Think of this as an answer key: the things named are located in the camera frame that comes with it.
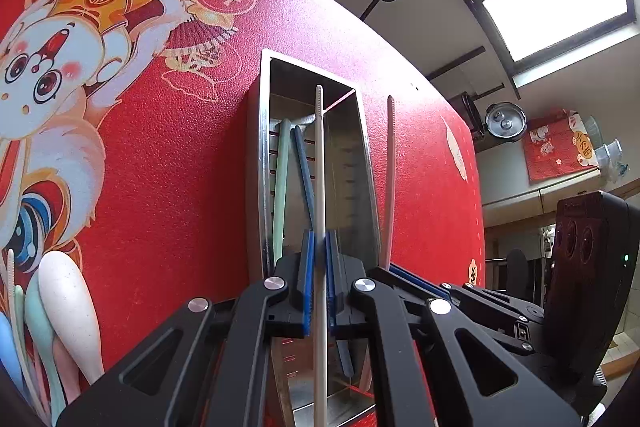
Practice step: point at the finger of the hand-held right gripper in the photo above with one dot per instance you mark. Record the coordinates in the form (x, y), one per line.
(505, 332)
(420, 281)

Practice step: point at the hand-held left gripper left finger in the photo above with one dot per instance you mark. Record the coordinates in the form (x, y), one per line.
(309, 282)

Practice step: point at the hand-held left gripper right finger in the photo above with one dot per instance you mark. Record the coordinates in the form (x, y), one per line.
(330, 282)

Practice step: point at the pink chopstick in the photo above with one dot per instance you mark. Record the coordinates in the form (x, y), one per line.
(390, 182)

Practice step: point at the blue chopstick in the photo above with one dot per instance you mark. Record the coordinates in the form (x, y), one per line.
(302, 172)

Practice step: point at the green chopstick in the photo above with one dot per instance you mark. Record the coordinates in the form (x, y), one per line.
(21, 312)
(282, 167)

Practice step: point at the white chopstick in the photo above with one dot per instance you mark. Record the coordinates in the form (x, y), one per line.
(319, 157)
(11, 277)

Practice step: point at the steel utensil holder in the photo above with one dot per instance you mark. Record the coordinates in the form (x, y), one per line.
(345, 147)

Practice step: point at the white spoon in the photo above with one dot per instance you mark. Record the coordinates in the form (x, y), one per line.
(65, 307)

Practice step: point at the pink spoon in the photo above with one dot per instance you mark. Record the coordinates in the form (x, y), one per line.
(70, 372)

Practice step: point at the green spoon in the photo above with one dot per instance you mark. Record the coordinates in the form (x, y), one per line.
(40, 332)

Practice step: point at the blue spoon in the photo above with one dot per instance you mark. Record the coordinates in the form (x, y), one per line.
(10, 357)

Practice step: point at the black chair with backrest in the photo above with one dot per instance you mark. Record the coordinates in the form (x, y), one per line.
(517, 272)

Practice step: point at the cream refrigerator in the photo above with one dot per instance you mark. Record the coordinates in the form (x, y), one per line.
(515, 194)

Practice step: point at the clear plastic container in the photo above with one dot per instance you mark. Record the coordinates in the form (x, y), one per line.
(607, 154)

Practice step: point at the red printed cloth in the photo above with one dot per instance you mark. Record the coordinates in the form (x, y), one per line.
(555, 152)

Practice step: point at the pale green basket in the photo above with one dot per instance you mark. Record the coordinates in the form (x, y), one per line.
(592, 127)

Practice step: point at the red printed table mat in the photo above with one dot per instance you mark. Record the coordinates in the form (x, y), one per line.
(165, 157)

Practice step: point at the metal folding frame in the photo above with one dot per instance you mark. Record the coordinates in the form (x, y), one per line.
(457, 63)

